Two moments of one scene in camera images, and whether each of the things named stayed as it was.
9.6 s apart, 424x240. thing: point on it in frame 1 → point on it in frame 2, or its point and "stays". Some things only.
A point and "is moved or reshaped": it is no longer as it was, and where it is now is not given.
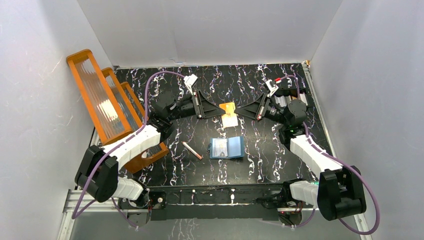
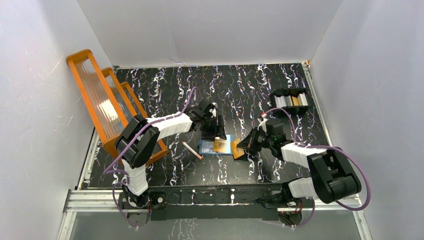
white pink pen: (192, 151) stays
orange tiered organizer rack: (112, 106) stays
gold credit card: (229, 120) → (237, 152)
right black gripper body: (275, 113) → (258, 139)
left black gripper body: (198, 105) → (214, 124)
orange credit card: (229, 107) → (219, 145)
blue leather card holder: (227, 148) is moved or reshaped
